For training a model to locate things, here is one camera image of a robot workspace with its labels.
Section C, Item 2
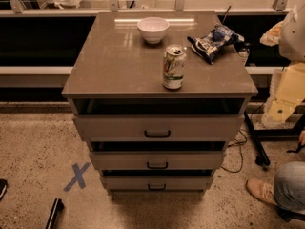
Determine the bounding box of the black cable on floor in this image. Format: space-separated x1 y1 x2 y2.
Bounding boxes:
220 129 249 174

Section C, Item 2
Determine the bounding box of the black object lower left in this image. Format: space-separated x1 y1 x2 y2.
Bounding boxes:
45 198 64 229

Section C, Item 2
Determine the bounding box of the white ceramic bowl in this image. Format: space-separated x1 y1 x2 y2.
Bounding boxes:
137 17 170 44

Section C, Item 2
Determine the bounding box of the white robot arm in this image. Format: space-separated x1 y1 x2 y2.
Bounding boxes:
260 0 305 127

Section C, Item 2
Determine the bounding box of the grey top drawer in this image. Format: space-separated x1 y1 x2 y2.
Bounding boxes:
74 114 244 142

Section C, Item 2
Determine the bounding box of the blue tape cross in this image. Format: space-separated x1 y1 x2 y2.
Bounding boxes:
64 162 91 192

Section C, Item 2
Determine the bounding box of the grey drawer cabinet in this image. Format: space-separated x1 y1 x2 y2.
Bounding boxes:
61 10 259 197

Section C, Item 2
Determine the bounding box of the person leg in jeans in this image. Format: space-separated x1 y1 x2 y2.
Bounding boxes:
274 161 305 211

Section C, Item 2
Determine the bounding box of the tan shoe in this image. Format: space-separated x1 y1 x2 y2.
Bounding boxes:
246 178 276 205

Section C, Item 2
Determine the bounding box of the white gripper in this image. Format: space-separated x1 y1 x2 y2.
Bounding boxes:
261 62 305 127

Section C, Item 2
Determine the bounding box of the grey drawer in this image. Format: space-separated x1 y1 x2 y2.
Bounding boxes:
100 176 214 191
74 114 244 142
89 151 224 170

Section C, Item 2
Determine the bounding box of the grey bottom drawer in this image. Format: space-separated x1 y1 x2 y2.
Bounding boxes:
100 176 214 191

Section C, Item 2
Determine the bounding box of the green white soda can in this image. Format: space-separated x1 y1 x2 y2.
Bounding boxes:
163 45 187 90

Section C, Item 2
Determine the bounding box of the plastic water bottle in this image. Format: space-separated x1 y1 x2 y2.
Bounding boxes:
238 43 251 65

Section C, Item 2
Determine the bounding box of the blue white chip bag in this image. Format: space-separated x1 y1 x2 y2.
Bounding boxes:
187 24 244 64

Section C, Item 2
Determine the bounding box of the black stand leg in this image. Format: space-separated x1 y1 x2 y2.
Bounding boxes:
244 113 271 168

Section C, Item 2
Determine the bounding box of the grey middle drawer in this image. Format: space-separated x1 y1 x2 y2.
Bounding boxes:
89 151 224 170

